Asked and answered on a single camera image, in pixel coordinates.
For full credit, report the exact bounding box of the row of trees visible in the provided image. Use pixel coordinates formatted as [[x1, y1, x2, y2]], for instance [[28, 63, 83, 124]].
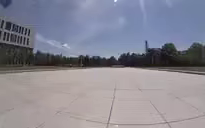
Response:
[[33, 42, 205, 68]]

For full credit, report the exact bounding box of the pale concrete slab pavement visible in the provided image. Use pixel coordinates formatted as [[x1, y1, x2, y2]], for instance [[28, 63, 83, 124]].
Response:
[[0, 67, 205, 128]]

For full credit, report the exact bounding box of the tall chimney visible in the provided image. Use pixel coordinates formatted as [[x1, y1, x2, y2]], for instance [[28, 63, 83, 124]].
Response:
[[144, 40, 149, 53]]

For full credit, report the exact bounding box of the low dark kerb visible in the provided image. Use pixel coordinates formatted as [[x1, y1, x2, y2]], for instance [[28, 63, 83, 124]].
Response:
[[0, 65, 78, 75], [146, 67, 205, 77]]

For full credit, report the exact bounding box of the white building with grid windows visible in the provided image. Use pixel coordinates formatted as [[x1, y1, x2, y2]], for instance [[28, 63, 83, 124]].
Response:
[[0, 14, 35, 68]]

